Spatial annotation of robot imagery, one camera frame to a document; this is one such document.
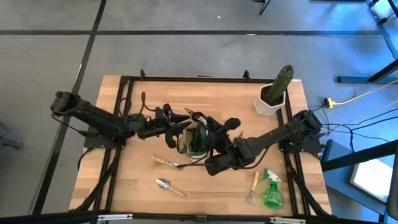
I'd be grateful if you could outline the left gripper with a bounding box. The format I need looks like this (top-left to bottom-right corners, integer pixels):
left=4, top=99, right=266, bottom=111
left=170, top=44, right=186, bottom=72
left=136, top=103, right=193, bottom=149

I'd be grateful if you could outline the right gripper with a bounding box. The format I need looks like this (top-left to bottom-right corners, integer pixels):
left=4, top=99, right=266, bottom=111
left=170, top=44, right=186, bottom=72
left=198, top=112, right=242, bottom=153

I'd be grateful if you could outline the green-handled pruner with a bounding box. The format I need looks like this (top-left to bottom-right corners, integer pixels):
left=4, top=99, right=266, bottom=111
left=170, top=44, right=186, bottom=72
left=184, top=107, right=205, bottom=123

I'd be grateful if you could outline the cream green-trimmed gardening bag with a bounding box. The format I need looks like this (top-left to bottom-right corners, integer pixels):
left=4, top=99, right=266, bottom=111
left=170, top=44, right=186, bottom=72
left=177, top=119, right=215, bottom=161

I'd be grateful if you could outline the narrow trowel wooden handle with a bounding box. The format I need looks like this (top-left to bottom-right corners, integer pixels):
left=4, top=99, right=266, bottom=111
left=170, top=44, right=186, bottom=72
left=150, top=155, right=184, bottom=170

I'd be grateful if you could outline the wide trowel wooden handle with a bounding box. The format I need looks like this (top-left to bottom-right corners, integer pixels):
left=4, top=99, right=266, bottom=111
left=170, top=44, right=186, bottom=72
left=155, top=178, right=189, bottom=200

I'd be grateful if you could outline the white hexagonal plant pot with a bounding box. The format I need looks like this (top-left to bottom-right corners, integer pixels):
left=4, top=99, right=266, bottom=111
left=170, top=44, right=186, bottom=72
left=253, top=83, right=287, bottom=116

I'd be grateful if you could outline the green cactus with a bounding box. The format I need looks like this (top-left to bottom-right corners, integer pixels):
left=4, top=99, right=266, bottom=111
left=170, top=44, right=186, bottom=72
left=267, top=64, right=295, bottom=106

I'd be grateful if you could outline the green plastic spray bottle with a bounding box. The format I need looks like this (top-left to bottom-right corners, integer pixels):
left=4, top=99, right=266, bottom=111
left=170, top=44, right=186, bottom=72
left=260, top=168, right=285, bottom=210

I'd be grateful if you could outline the black tripod leg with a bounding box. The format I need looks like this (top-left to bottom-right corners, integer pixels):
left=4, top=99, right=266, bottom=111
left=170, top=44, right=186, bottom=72
left=259, top=0, right=272, bottom=16

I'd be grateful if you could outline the blue-grey cabinet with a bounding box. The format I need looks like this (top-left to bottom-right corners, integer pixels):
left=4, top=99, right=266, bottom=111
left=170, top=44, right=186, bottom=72
left=322, top=139, right=388, bottom=215

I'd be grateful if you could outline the black support beam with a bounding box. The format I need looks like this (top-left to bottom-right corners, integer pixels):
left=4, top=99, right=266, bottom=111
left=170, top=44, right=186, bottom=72
left=321, top=139, right=398, bottom=173

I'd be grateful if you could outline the blue floor beam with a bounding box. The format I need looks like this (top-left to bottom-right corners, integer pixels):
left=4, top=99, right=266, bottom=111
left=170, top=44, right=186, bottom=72
left=337, top=75, right=398, bottom=85

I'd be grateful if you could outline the black rig bar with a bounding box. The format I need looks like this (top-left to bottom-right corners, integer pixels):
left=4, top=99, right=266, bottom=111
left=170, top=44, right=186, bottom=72
left=0, top=210, right=398, bottom=224

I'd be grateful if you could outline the white panel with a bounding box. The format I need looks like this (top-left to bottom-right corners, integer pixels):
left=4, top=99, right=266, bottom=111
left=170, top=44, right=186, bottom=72
left=349, top=158, right=394, bottom=203

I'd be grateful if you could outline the black diagonal stand beam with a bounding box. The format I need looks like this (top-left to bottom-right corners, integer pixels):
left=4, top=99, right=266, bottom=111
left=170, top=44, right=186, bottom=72
left=368, top=58, right=398, bottom=83

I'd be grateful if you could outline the grey metal stand beam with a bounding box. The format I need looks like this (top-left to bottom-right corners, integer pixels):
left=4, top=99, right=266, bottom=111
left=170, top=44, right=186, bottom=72
left=366, top=0, right=398, bottom=60

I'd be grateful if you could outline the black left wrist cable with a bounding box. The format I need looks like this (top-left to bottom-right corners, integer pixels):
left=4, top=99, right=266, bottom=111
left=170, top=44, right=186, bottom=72
left=141, top=91, right=157, bottom=113

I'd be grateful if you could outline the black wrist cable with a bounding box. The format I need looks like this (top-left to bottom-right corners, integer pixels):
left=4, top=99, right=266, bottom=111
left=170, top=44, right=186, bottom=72
left=175, top=146, right=271, bottom=170
left=141, top=91, right=157, bottom=113

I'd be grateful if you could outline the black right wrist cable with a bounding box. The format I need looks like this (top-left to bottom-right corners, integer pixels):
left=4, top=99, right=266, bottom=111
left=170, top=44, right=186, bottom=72
left=175, top=146, right=271, bottom=170

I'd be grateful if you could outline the black aluminium table frame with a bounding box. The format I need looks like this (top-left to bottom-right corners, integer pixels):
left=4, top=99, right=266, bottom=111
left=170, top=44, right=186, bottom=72
left=70, top=68, right=331, bottom=217

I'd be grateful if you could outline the small rake wooden handle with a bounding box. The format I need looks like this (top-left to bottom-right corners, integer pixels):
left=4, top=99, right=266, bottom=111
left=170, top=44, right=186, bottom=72
left=246, top=171, right=260, bottom=205

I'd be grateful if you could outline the silver bracket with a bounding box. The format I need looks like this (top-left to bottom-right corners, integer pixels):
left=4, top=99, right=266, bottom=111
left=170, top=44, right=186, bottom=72
left=269, top=216, right=307, bottom=224
left=97, top=213, right=134, bottom=222

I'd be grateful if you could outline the yellow power cable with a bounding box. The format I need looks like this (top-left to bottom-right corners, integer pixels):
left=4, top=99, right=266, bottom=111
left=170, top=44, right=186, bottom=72
left=334, top=79, right=398, bottom=106

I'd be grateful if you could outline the black floor cable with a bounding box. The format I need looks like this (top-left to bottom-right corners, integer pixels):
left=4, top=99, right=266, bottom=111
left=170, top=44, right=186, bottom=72
left=320, top=115, right=398, bottom=144
left=310, top=105, right=398, bottom=128

